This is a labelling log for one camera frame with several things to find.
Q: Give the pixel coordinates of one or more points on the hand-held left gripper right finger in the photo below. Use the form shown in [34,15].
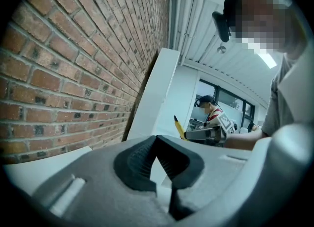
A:
[211,167]

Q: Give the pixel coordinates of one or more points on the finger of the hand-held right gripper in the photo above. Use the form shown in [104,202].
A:
[198,134]

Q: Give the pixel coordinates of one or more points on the dark glass window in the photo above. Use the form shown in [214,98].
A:
[228,98]

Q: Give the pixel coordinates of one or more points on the yellow and black utility knife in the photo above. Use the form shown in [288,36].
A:
[179,128]

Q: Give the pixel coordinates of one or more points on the person's right forearm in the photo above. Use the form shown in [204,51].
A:
[245,140]

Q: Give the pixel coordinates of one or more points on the rectangular ceiling light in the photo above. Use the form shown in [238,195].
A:
[268,60]

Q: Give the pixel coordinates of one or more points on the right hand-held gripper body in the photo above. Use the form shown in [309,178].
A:
[222,128]

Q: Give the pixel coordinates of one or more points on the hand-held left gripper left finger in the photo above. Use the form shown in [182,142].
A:
[98,184]

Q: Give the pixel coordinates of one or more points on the person's grey t-shirt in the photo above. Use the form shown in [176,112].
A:
[277,108]

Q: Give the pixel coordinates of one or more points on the round ceiling detector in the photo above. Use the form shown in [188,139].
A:
[221,49]

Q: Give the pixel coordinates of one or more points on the black head-mounted camera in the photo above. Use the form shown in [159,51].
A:
[222,25]

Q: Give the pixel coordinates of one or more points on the white tall cabinet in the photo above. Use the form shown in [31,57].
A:
[157,93]

